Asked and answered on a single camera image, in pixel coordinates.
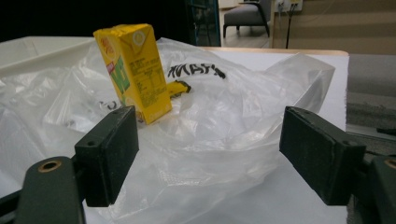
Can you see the grey chair with black legs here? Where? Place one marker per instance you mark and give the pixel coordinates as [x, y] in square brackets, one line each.
[244, 14]

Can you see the clear plastic bag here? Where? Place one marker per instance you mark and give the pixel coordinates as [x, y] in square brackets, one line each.
[218, 124]

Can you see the small yellow and black packet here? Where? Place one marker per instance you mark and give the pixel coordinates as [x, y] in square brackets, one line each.
[177, 87]

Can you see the yellow drink carton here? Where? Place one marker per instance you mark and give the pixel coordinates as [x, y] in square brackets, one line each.
[137, 71]

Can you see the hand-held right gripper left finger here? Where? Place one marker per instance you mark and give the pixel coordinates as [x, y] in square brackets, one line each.
[106, 155]

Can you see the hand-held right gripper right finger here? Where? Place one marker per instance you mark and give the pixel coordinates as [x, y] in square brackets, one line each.
[317, 155]

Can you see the white power outlet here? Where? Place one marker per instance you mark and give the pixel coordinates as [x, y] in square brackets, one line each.
[288, 4]

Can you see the blue metal frame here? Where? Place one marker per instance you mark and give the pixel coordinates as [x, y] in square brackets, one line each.
[204, 21]

